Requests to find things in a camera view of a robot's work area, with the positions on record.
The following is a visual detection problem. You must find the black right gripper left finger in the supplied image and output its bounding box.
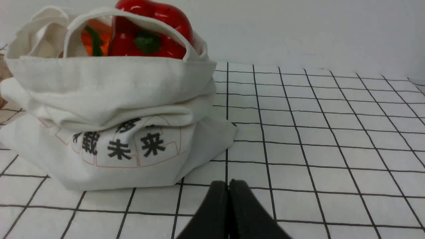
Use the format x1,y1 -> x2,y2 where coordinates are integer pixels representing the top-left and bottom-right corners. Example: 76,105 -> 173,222
178,181 -> 229,239

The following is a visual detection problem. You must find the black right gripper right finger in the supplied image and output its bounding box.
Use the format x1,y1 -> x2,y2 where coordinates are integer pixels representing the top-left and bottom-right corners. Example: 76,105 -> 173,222
229,180 -> 291,239

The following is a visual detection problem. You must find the red bell pepper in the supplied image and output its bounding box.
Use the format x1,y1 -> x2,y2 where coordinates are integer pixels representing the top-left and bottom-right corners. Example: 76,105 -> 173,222
108,0 -> 194,59

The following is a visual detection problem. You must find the white cloth tote bag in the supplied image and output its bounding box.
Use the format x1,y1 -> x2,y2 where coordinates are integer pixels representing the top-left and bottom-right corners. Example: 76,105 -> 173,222
1,6 -> 238,191

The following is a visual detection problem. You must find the white grid tablecloth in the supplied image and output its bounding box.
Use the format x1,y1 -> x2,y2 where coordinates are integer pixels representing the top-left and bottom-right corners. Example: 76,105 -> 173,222
1,62 -> 424,239

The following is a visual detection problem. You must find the orange carrot with green top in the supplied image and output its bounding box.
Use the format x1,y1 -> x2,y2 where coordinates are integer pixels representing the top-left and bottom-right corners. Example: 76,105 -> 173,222
81,19 -> 112,56

